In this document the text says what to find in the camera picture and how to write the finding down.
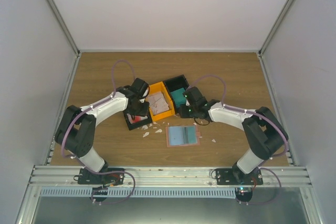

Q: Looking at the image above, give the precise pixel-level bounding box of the teal card stack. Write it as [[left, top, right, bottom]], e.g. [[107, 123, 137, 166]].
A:
[[171, 88, 186, 108]]

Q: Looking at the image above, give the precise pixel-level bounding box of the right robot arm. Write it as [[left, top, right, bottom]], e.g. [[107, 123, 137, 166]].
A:
[[180, 87, 289, 185]]

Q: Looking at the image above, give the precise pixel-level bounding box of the yellow plastic bin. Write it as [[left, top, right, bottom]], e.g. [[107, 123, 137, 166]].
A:
[[146, 82, 175, 122]]

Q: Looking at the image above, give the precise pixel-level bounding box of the slotted cable duct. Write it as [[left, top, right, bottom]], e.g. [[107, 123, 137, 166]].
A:
[[40, 187, 236, 199]]

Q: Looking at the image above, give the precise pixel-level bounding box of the black bin with red cards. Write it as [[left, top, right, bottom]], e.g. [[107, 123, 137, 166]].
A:
[[123, 112, 152, 131]]

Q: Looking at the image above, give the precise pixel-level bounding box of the aluminium mounting rail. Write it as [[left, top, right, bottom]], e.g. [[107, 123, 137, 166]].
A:
[[28, 166, 312, 188]]

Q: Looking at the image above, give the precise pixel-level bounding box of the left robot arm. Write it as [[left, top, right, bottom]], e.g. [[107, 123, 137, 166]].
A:
[[54, 78, 150, 184]]

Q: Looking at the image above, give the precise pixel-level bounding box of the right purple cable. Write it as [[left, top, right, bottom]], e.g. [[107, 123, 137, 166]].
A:
[[186, 74, 289, 161]]

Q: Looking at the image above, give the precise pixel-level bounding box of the teal credit card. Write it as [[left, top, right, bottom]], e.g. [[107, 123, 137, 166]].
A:
[[186, 126, 197, 144]]

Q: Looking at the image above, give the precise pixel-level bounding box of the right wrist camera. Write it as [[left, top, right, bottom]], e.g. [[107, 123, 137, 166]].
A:
[[184, 94, 190, 106]]

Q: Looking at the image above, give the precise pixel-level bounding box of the red circle card stack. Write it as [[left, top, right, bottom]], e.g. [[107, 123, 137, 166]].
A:
[[126, 113, 148, 124]]

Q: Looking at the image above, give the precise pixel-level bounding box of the purple cable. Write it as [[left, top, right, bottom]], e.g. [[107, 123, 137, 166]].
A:
[[186, 74, 289, 161], [60, 60, 137, 161]]

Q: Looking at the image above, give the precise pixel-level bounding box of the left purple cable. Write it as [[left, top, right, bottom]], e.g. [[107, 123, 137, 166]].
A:
[[60, 60, 137, 161]]

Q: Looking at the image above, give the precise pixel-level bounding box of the pink leather card holder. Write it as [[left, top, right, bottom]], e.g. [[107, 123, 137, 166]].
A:
[[166, 125, 201, 147]]

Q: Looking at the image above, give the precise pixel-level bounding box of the black bin with teal cards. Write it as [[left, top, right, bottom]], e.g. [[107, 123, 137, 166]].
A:
[[163, 74, 189, 112]]

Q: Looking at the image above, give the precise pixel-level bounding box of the white patterned card stack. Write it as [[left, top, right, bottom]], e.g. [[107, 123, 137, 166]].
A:
[[147, 92, 170, 115]]

